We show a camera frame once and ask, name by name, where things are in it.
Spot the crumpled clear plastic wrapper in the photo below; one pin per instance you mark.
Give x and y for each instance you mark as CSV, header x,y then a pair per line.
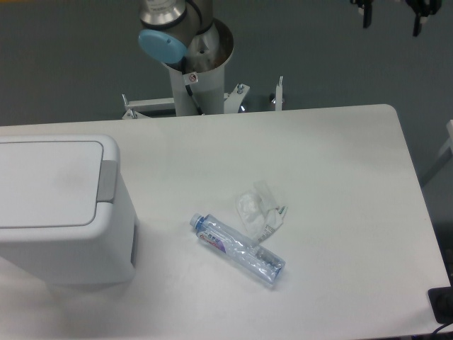
x,y
259,211

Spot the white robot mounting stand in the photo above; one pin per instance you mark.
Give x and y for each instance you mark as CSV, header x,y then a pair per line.
x,y
193,93

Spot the white plastic trash can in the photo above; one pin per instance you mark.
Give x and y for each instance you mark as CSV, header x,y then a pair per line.
x,y
102,252

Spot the black device at table edge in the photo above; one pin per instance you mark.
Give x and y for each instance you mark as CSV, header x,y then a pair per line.
x,y
441,304

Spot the empty clear plastic bottle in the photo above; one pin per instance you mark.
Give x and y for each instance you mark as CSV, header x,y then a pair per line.
x,y
242,250

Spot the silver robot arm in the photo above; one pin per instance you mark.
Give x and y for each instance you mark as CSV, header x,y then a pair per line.
x,y
185,35

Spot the white trash can lid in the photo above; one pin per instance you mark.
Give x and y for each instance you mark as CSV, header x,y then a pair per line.
x,y
54,184

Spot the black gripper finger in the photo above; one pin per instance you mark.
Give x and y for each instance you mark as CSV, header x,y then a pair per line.
x,y
422,10
365,8

